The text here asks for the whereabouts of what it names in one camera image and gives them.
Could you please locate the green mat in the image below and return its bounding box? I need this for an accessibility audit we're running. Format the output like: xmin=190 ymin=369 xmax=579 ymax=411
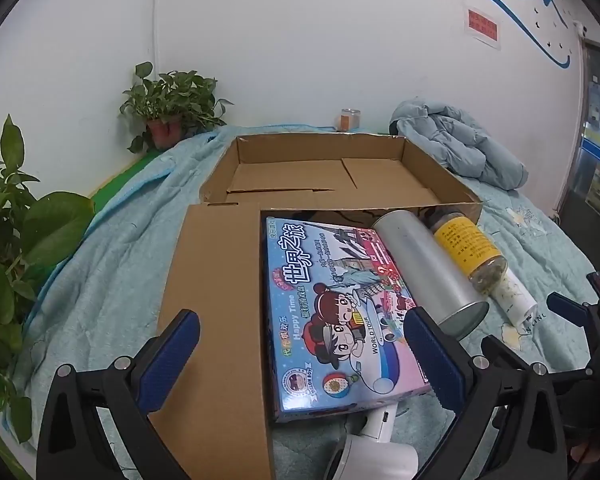
xmin=82 ymin=152 xmax=156 ymax=213

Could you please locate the silver tin can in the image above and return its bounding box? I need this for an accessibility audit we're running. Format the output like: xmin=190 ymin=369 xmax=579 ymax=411
xmin=371 ymin=211 xmax=490 ymax=340

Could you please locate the light blue padded jacket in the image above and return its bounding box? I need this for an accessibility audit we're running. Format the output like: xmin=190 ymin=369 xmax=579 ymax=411
xmin=388 ymin=100 xmax=528 ymax=190

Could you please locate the white plastic bottle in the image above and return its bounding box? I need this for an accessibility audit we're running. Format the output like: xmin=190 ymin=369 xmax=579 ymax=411
xmin=487 ymin=265 xmax=547 ymax=328

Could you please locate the light blue quilt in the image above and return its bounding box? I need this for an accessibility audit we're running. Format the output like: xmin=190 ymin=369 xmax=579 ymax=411
xmin=10 ymin=122 xmax=600 ymax=480

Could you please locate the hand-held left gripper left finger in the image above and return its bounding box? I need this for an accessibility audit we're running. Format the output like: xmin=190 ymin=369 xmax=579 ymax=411
xmin=36 ymin=308 xmax=202 ymax=480

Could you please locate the small potted green plant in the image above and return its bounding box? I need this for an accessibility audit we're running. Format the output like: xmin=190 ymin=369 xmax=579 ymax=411
xmin=119 ymin=61 xmax=235 ymax=153

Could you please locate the red wall sign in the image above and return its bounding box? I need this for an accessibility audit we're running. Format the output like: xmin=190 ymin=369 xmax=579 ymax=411
xmin=462 ymin=2 xmax=502 ymax=51

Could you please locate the small orange label can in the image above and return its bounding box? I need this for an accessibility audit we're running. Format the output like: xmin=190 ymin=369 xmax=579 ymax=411
xmin=337 ymin=108 xmax=362 ymax=132

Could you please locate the white wall conduit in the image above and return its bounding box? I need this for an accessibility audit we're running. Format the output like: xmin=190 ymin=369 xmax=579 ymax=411
xmin=152 ymin=0 xmax=162 ymax=81

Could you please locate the cartoon board game box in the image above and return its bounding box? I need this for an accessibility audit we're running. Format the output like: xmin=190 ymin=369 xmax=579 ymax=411
xmin=266 ymin=216 xmax=431 ymax=423

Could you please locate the yellow label glass jar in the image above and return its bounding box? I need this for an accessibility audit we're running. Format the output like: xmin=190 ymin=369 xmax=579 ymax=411
xmin=422 ymin=206 xmax=508 ymax=295

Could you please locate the brown cardboard box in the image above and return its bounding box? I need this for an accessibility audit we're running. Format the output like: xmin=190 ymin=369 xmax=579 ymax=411
xmin=147 ymin=133 xmax=485 ymax=480

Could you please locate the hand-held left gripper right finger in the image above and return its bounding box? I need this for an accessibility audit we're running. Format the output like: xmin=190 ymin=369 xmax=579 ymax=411
xmin=404 ymin=306 xmax=567 ymax=480

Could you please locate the white hair dryer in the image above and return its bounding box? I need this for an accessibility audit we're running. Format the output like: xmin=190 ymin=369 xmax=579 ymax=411
xmin=322 ymin=402 xmax=418 ymax=480

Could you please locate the large leafy green plant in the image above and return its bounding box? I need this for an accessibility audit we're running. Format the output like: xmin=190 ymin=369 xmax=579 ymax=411
xmin=0 ymin=114 xmax=96 ymax=446

